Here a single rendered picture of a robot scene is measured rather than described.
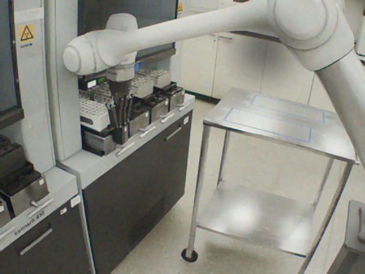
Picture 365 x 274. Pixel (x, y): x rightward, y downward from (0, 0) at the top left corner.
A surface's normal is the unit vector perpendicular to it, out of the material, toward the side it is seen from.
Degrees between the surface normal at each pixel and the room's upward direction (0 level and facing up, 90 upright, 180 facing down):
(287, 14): 85
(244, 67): 90
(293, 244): 0
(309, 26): 84
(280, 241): 0
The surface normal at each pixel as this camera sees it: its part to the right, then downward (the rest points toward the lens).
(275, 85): -0.50, 0.38
